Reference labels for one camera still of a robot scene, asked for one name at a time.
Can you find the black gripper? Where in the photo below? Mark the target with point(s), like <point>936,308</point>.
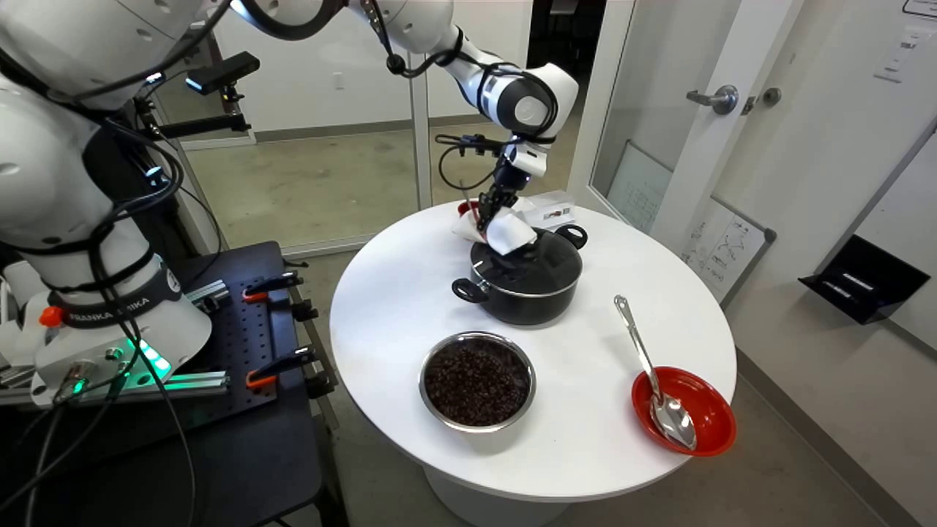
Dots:
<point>513,171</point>

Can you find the white towel with red stripes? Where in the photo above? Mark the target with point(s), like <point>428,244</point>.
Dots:
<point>507,234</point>

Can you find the glass pot lid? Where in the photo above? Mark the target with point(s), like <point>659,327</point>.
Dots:
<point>542,269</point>

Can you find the black cooking pot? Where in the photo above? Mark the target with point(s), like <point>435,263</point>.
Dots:
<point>529,294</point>

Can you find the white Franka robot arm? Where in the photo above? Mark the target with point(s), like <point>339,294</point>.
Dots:
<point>60,187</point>

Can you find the clear plastic container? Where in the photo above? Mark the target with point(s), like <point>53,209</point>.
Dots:
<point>549,209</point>

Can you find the steel bowl of coffee beans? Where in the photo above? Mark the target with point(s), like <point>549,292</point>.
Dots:
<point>479,381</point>

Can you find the metal spoon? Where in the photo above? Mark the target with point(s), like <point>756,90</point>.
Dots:
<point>646,355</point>

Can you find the small whiteboard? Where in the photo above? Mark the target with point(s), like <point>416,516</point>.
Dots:
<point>728,251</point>

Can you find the red bowl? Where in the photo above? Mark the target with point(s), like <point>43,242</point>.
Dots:
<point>707,412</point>

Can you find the white door with glass panel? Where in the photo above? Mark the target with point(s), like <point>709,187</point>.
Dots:
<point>756,61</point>

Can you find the black robot cart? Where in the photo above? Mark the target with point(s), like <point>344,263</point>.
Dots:
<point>223,441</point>

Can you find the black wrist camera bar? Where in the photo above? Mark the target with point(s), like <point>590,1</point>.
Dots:
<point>472,141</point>

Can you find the black stereo camera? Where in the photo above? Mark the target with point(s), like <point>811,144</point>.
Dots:
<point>223,73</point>

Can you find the white wall sign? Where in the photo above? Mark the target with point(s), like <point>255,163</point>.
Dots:
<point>920,7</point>

